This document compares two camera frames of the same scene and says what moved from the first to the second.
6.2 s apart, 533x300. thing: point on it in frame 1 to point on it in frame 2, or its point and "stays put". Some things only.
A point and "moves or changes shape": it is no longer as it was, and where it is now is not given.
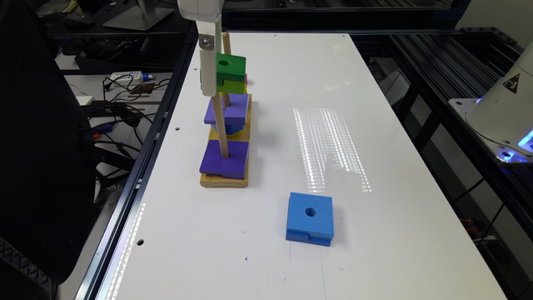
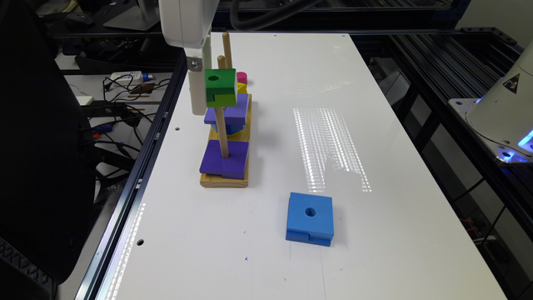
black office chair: [47, 162] stays put
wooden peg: [226, 99] to [221, 62]
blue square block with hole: [310, 218] stays put
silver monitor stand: [141, 17] stays put
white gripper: [207, 15] to [186, 23]
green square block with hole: [230, 73] moves or changes shape
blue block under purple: [231, 129] stays put
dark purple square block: [233, 167] stays put
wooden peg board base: [218, 180] stays put
